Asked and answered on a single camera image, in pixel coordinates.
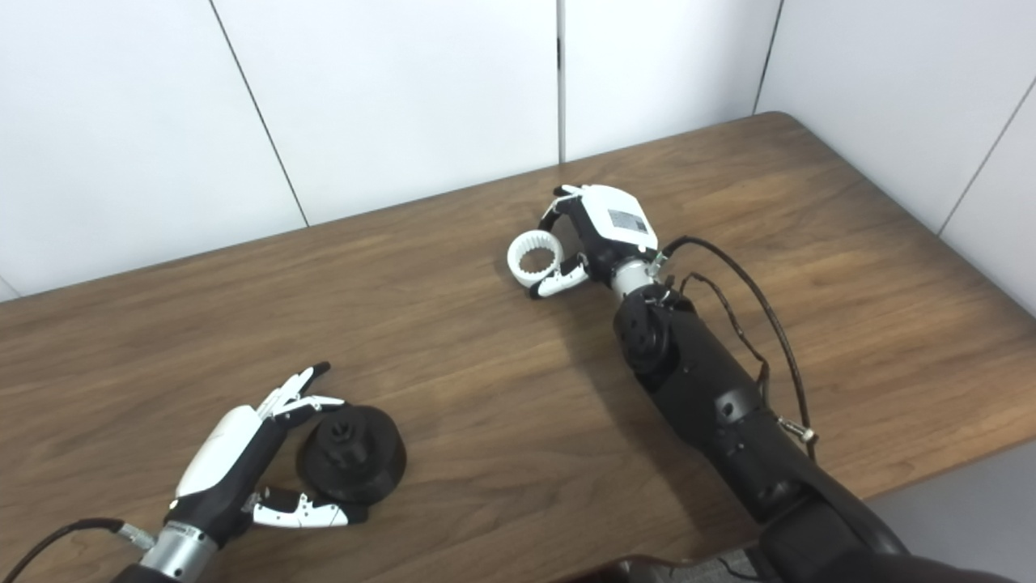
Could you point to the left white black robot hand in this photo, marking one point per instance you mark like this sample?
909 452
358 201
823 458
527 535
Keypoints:
222 453

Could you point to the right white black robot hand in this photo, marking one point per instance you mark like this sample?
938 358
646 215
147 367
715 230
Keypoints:
615 219

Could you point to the round black plastic part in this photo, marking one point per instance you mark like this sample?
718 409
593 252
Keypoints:
356 457

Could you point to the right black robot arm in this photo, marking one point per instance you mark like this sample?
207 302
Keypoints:
712 389

